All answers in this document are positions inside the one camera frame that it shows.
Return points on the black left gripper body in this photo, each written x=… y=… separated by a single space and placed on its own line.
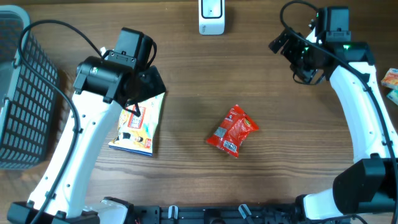
x=150 y=86

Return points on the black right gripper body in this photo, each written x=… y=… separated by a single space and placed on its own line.
x=300 y=55

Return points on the orange tissue pack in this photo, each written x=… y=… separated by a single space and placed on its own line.
x=390 y=79

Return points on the teal tissue pack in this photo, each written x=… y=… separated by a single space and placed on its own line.
x=393 y=96

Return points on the red snack bag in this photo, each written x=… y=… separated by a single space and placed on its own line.
x=232 y=131

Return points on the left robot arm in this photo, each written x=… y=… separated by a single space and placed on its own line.
x=104 y=86

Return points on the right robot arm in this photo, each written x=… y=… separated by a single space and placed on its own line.
x=328 y=53

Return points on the white barcode scanner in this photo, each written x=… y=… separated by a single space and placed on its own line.
x=211 y=17

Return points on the dark grey mesh basket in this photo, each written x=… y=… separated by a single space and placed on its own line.
x=27 y=103

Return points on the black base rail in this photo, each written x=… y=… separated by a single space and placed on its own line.
x=242 y=214

